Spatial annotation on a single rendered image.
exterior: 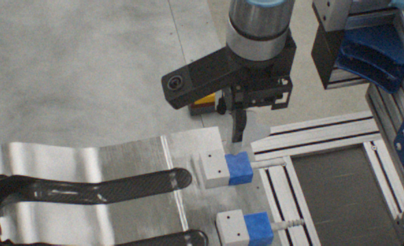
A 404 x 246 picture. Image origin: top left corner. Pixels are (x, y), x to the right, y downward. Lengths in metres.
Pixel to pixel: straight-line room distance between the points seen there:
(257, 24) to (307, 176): 1.19
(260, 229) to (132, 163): 0.23
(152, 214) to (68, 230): 0.13
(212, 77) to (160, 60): 0.48
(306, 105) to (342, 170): 0.40
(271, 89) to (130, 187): 0.32
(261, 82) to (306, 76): 1.48
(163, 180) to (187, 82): 0.27
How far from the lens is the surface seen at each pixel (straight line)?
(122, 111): 1.55
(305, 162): 2.23
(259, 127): 1.23
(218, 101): 1.27
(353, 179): 2.23
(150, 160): 1.40
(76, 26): 1.67
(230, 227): 1.31
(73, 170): 1.38
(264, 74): 1.17
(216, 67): 1.15
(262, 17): 1.04
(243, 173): 1.37
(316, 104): 2.59
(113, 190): 1.38
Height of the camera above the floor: 2.08
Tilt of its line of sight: 56 degrees down
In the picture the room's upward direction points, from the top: 7 degrees clockwise
